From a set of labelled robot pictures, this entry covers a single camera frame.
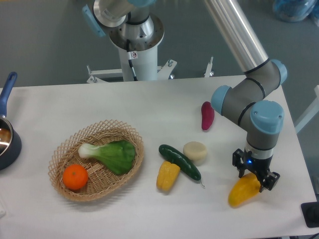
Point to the black device at table edge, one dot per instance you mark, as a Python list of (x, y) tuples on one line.
[(310, 212)]

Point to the green bok choy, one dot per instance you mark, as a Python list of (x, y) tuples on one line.
[(117, 156)]

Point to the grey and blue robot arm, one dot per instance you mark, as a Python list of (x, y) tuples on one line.
[(137, 33)]

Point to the dark green cucumber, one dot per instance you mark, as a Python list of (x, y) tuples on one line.
[(174, 156)]

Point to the orange mandarin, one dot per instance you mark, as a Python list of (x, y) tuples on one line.
[(75, 177)]

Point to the clear blue plastic bag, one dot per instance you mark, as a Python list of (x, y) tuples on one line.
[(296, 10)]

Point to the woven wicker basket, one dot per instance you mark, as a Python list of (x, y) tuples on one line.
[(101, 181)]

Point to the white frame at right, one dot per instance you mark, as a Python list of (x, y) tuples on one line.
[(309, 113)]

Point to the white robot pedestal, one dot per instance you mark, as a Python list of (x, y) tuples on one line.
[(135, 66)]

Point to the dark blue saucepan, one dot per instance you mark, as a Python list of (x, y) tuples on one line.
[(10, 142)]

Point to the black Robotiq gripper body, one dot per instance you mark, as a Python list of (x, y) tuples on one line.
[(257, 161)]

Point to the purple sweet potato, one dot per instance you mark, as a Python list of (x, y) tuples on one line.
[(207, 114)]

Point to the cream round cake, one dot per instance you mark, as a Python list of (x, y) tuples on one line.
[(195, 151)]

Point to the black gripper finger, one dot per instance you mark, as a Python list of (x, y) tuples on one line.
[(238, 161), (268, 180)]

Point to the yellow bell pepper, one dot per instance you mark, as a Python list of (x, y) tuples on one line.
[(168, 173)]

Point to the yellow mango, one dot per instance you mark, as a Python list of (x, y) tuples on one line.
[(246, 188)]

